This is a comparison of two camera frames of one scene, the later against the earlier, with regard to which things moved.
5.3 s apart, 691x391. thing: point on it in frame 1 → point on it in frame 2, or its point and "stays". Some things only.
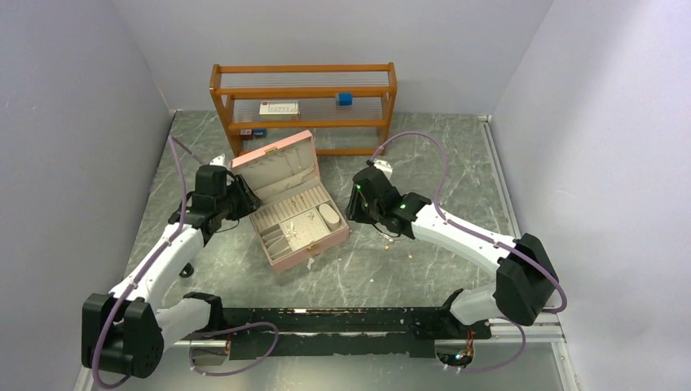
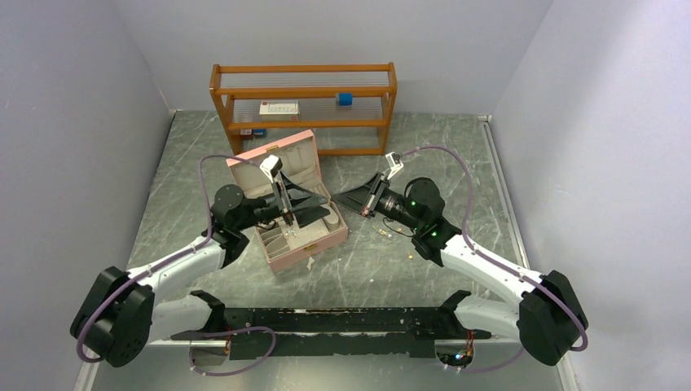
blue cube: [345, 99] stays
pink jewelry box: [298, 213] stays
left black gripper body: [237, 201] → [287, 212]
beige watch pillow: [329, 216] stays
